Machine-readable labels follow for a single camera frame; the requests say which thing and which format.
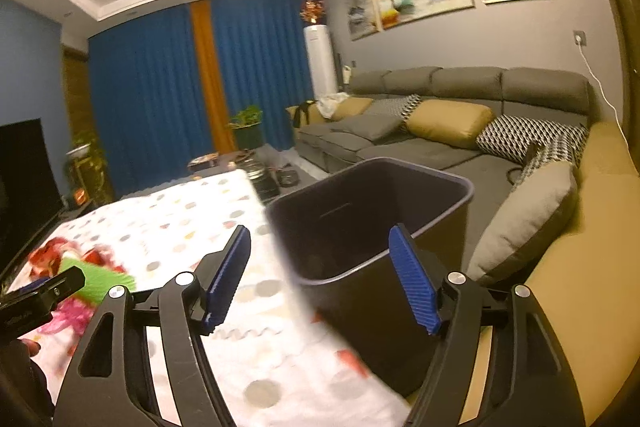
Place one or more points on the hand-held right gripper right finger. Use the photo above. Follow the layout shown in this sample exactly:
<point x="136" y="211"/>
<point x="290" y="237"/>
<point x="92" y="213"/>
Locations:
<point x="412" y="282"/>

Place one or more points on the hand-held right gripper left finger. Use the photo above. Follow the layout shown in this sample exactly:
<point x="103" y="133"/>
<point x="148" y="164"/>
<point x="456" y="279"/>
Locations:
<point x="227" y="277"/>

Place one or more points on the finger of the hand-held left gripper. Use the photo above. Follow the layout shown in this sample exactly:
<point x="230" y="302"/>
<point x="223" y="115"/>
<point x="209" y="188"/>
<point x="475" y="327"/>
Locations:
<point x="62" y="284"/>

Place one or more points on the red patterned plastic bag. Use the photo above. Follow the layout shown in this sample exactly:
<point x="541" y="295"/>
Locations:
<point x="50" y="257"/>

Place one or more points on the small magenta plastic bag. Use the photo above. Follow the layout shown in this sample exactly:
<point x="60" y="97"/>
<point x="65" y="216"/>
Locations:
<point x="70" y="314"/>

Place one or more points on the green foam net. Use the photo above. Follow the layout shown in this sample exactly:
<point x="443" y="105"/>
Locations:
<point x="100" y="279"/>

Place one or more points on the grey plastic bin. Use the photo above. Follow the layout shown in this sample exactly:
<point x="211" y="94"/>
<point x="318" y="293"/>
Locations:
<point x="350" y="217"/>

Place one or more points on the person's left hand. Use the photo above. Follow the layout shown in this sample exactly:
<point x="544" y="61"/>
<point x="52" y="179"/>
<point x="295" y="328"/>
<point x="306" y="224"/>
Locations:
<point x="31" y="347"/>

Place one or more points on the printed white tablecloth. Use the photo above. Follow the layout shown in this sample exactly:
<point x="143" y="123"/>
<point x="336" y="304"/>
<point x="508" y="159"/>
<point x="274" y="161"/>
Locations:
<point x="280" y="357"/>

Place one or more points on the black flat television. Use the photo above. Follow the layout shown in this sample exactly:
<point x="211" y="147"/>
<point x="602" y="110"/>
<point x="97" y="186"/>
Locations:
<point x="25" y="182"/>

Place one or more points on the gold plant stand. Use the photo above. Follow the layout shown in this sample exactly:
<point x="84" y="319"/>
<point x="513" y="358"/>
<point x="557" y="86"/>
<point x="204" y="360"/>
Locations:
<point x="80" y="172"/>

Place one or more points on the beige grey cushion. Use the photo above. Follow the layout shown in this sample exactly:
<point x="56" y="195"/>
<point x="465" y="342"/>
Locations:
<point x="525" y="222"/>

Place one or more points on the potted plant green planter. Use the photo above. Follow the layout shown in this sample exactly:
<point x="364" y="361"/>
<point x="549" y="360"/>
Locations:
<point x="247" y="132"/>

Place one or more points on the dark grey cushion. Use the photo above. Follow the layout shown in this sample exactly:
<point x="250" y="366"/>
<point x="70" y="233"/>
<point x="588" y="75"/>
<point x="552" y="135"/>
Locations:
<point x="375" y="127"/>

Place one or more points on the large yellow cushion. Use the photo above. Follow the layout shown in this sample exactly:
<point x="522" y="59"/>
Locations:
<point x="450" y="122"/>

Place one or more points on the small black white patterned cushion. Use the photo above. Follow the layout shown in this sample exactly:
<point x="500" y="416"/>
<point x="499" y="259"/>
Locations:
<point x="395" y="105"/>

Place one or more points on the long yellow leather bolster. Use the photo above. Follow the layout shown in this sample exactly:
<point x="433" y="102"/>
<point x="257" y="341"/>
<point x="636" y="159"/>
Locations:
<point x="595" y="257"/>

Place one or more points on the small yellow cushion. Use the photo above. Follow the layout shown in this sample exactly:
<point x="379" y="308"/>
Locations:
<point x="352" y="107"/>

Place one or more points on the large black white patterned cushion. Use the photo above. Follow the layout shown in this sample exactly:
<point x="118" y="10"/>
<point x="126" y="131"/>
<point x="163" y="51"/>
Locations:
<point x="530" y="132"/>

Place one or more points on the white cloth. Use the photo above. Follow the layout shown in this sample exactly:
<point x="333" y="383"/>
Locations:
<point x="332" y="103"/>

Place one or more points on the blue curtain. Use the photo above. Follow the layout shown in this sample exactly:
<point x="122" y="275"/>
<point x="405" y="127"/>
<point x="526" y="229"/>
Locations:
<point x="145" y="97"/>
<point x="265" y="57"/>

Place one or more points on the grey sofa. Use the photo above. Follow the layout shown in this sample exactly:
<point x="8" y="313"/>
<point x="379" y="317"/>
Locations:
<point x="450" y="82"/>

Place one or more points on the orange curtain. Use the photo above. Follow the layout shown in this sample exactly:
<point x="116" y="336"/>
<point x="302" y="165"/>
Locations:
<point x="212" y="72"/>

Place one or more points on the black tall speaker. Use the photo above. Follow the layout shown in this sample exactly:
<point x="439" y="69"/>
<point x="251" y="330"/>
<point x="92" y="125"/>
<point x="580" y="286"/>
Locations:
<point x="340" y="69"/>

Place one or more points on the white standing air conditioner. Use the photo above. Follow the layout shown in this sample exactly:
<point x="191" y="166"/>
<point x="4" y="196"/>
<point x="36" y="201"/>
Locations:
<point x="321" y="57"/>

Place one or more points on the small grey landscape painting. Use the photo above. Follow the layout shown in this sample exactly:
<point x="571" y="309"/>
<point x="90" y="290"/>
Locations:
<point x="361" y="9"/>

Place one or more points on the artificial flower arrangement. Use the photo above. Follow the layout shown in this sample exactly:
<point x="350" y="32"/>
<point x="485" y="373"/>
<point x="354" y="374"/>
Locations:
<point x="312" y="12"/>

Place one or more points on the white wall device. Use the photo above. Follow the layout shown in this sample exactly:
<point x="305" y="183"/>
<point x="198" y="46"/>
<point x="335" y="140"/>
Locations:
<point x="346" y="73"/>

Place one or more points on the wall socket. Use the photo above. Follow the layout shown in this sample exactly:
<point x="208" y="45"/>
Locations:
<point x="581" y="38"/>

